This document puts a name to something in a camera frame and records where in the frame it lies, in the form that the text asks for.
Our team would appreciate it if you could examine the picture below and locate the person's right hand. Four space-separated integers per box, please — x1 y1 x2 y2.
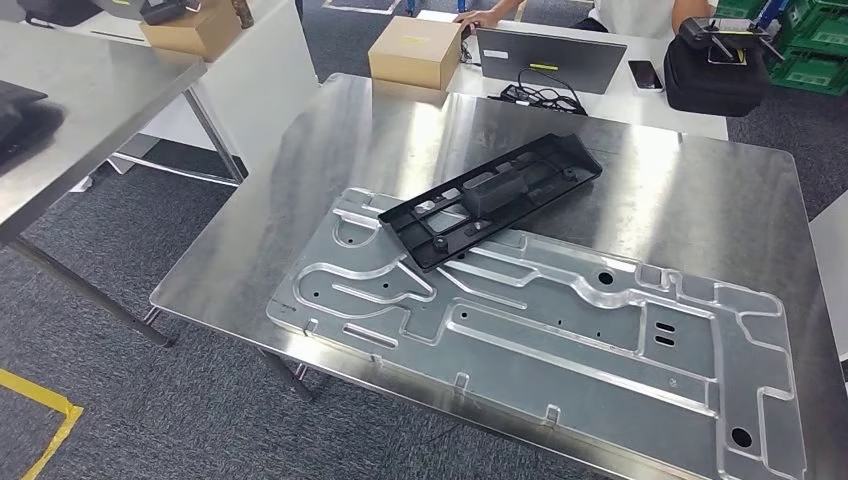
457 9 501 31

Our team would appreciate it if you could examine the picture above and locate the black plastic mounting plate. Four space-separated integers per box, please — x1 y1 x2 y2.
377 132 604 273

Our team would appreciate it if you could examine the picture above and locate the stainless steel workbench table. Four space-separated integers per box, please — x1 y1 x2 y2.
148 72 848 480

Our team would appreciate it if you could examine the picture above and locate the brown cardboard box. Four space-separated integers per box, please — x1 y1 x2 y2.
368 15 463 92
139 0 243 63

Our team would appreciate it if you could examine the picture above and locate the person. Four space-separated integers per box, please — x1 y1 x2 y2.
457 0 720 40

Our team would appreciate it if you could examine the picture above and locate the white office desk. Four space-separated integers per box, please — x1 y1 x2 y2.
417 9 730 142

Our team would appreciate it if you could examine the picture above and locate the black smartphone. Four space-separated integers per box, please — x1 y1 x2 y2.
627 59 665 93

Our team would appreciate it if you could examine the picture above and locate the black handheld gadget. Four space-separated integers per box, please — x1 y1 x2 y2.
139 0 203 26
678 16 786 66

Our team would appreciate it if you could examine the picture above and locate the white desk with side panel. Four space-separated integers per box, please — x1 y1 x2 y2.
39 0 321 190

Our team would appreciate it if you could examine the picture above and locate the black carry bag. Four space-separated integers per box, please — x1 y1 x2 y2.
16 0 104 28
663 33 771 119

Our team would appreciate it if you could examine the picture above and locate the green plastic crate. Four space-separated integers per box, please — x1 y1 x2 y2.
778 0 848 58
768 49 848 97
714 0 763 20

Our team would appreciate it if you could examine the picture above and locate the stamped sheet metal panel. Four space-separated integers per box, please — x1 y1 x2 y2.
266 187 808 480

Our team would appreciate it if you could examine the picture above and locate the white desk panel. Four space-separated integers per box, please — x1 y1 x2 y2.
809 192 848 362

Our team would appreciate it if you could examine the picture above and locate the black soft bag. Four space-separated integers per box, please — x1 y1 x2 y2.
0 79 66 167

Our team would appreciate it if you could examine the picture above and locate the yellow floor tape strip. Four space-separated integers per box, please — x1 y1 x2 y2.
0 368 85 480

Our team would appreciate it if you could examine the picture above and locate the black charger with cable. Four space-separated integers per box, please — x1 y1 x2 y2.
490 66 590 117

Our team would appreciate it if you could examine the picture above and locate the blue metal stand post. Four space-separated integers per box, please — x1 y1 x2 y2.
755 0 790 31

